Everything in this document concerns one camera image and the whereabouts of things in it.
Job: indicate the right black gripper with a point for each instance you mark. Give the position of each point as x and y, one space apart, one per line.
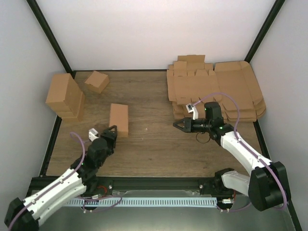
188 125

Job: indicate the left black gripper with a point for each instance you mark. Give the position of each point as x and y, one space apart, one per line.
111 137

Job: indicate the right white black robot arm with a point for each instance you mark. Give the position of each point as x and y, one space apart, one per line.
266 183

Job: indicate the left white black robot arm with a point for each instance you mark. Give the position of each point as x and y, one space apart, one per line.
32 212

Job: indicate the low folded cardboard box stack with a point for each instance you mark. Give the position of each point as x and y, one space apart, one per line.
74 111

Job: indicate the small folded cardboard box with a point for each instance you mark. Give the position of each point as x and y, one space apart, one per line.
97 82

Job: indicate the tall folded cardboard box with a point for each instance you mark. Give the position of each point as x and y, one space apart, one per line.
63 89

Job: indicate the stack of flat cardboard blanks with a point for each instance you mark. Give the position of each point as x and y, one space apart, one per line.
190 79

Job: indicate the large flat cardboard blanks stack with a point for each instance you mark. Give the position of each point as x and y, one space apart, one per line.
237 79

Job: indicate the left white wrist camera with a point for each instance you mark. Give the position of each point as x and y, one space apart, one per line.
93 134

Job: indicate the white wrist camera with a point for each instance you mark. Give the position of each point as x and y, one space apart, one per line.
93 134
191 108

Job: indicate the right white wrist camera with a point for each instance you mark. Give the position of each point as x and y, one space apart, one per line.
191 108

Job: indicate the black aluminium frame rail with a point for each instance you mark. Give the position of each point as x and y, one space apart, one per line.
159 183

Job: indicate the light blue slotted cable duct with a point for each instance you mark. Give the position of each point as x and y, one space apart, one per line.
148 202

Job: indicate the grey metal base plate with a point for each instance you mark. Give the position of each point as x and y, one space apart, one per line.
242 217

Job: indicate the right black frame post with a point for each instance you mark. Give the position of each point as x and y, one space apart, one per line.
278 4

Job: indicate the black frame post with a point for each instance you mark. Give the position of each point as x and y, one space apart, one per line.
278 4
36 10

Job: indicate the left black frame post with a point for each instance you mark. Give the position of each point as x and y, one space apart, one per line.
36 10

